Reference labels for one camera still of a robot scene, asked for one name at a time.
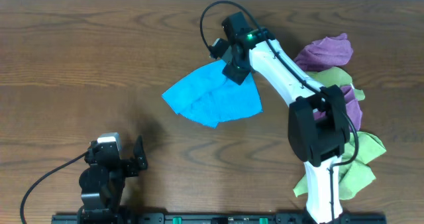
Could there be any blue microfiber cloth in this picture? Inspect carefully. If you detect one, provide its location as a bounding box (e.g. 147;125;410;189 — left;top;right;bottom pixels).
162;60;262;128

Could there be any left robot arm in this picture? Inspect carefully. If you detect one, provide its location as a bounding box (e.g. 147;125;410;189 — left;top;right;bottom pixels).
77;133;148;224

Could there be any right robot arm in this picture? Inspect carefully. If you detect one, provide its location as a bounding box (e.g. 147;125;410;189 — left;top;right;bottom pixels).
220;13;350;223

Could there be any upper purple microfiber cloth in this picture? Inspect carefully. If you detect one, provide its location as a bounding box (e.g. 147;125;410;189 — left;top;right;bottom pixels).
294;33;353;72

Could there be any purple microfiber cloth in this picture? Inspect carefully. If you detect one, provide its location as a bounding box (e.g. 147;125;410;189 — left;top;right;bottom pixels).
313;84;363;133
294;33;353;72

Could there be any upper green microfiber cloth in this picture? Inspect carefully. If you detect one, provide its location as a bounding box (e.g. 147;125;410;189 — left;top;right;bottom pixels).
306;67;365;103

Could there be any green microfiber cloth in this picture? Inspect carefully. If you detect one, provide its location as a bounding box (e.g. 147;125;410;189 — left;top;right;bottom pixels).
293;131;387;201
306;67;365;103

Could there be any lower purple microfiber cloth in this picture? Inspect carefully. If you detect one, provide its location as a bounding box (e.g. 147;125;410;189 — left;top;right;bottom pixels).
313;84;363;133

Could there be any lower green microfiber cloth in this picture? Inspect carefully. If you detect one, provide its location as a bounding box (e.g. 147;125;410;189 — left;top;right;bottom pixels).
293;131;387;201

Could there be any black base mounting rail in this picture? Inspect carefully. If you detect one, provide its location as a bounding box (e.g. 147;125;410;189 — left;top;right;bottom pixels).
51;212;387;224

